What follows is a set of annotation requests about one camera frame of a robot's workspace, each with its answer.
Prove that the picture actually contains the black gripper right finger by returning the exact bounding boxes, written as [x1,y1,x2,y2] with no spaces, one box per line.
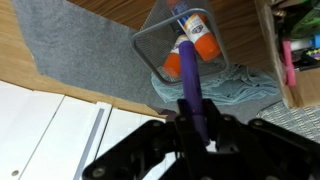
[201,98,320,180]

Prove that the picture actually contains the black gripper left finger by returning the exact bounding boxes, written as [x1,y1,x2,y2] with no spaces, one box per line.
[81,98,206,180]

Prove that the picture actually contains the purple marker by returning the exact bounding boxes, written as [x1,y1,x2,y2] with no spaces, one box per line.
[178,40,212,148]

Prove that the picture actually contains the pink marker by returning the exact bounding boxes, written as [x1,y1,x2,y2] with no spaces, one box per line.
[281,39,297,88]

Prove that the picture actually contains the grey mesh pen holder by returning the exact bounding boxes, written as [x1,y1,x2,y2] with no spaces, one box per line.
[130,0,231,86]

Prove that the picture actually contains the grey plaid pillow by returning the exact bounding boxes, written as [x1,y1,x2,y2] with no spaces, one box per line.
[258,99,320,144]

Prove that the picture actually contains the teal towel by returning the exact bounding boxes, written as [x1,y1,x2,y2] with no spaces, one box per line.
[150,64,280,107]

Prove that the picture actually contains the open cardboard box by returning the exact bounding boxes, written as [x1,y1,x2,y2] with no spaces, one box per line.
[254,0,320,109]

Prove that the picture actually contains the small orange glue stick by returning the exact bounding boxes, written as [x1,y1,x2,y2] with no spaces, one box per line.
[162,33,192,79]

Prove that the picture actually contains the wide white closet doors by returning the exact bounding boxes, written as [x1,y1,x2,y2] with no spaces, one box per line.
[0,79,168,180]

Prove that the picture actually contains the grey rug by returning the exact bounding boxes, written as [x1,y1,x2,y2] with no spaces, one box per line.
[11,0,284,125]

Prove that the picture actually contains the large orange glue stick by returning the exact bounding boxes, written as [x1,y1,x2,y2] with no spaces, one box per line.
[167,0,222,62]

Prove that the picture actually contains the green packaged item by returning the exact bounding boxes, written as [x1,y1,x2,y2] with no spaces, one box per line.
[288,4,320,39]

